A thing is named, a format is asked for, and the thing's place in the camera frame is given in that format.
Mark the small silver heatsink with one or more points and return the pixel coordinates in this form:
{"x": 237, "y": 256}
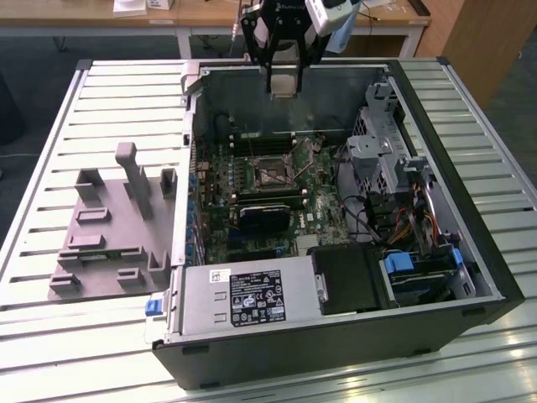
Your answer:
{"x": 308, "y": 244}

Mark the silver CPU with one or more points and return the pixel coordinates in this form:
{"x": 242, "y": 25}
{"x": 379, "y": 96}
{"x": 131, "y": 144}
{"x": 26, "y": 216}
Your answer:
{"x": 284, "y": 86}

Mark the white cardboard box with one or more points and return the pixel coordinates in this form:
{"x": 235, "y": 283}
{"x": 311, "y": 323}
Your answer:
{"x": 130, "y": 7}

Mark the grey power supply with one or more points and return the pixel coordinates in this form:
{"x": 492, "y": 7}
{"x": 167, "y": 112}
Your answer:
{"x": 201, "y": 289}

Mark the wooden desk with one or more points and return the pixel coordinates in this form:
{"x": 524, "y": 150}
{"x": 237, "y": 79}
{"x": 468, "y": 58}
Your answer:
{"x": 168, "y": 23}

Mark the white barcode sticker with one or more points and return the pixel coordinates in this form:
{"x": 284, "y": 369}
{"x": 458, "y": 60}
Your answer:
{"x": 219, "y": 276}

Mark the black open PC case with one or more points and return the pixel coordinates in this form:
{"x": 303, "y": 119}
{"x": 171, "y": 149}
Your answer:
{"x": 293, "y": 361}

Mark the black power supply label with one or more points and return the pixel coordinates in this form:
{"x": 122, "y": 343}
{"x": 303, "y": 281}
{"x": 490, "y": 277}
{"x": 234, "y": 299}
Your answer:
{"x": 256, "y": 298}

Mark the black plastic shroud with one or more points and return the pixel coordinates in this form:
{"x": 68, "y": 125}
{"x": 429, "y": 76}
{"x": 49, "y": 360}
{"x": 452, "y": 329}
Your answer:
{"x": 348, "y": 277}

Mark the blue case latch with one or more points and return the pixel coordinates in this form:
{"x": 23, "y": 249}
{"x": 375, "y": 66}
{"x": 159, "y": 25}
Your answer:
{"x": 153, "y": 306}

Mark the grey metal drive cage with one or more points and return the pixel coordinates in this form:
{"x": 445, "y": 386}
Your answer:
{"x": 369, "y": 151}

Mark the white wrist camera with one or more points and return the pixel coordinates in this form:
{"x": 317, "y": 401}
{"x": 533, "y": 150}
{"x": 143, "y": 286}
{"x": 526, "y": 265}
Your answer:
{"x": 325, "y": 17}

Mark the wooden cabinet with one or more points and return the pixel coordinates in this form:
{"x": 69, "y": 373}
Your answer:
{"x": 482, "y": 42}

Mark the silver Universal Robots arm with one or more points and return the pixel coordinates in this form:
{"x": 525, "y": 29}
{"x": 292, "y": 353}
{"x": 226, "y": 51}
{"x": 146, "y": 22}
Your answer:
{"x": 343, "y": 33}

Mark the black RAM slot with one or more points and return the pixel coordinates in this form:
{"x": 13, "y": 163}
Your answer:
{"x": 272, "y": 201}
{"x": 268, "y": 193}
{"x": 264, "y": 149}

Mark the CPU socket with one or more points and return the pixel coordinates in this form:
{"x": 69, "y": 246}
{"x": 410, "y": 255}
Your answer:
{"x": 272, "y": 176}

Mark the green motherboard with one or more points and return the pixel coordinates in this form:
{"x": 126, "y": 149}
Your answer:
{"x": 218, "y": 218}

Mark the grey parts rack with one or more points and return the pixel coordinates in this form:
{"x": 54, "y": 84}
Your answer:
{"x": 117, "y": 210}

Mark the hard disk in blue carrier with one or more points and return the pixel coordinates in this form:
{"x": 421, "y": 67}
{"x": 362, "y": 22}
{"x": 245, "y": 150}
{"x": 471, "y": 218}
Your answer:
{"x": 396, "y": 262}

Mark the RAM stick with white label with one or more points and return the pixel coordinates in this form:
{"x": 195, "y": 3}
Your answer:
{"x": 251, "y": 135}

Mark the thin locking lever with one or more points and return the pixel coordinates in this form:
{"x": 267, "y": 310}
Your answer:
{"x": 251, "y": 151}

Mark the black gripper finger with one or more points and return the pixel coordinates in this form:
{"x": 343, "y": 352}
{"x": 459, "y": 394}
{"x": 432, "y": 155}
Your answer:
{"x": 300, "y": 63}
{"x": 251, "y": 42}

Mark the black graphics card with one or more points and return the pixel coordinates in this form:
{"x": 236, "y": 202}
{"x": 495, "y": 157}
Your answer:
{"x": 264, "y": 220}

